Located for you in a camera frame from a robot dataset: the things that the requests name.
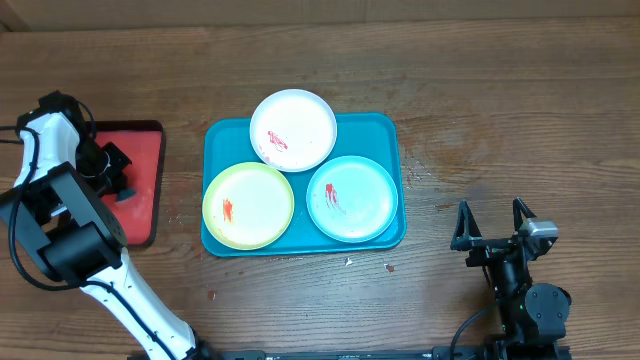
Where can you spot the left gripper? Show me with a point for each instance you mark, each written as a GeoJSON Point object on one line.
{"type": "Point", "coordinates": [121, 160]}

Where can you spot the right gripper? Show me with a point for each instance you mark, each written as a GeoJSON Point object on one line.
{"type": "Point", "coordinates": [469, 237]}

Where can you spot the dark green sponge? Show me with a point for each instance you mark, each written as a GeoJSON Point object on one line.
{"type": "Point", "coordinates": [125, 194]}

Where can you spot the light blue plate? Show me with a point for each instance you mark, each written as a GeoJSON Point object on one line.
{"type": "Point", "coordinates": [352, 199]}

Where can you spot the yellow-green plate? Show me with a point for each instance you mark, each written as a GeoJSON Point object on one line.
{"type": "Point", "coordinates": [248, 206]}

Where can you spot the white plate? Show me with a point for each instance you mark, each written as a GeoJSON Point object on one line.
{"type": "Point", "coordinates": [293, 130]}

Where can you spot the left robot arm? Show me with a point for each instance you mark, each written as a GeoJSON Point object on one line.
{"type": "Point", "coordinates": [81, 187]}

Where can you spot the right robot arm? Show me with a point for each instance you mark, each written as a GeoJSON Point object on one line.
{"type": "Point", "coordinates": [533, 316]}

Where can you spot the dark red tray with water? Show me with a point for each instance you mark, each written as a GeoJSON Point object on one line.
{"type": "Point", "coordinates": [143, 142]}

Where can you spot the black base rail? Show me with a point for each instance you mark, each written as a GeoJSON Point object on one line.
{"type": "Point", "coordinates": [436, 353]}

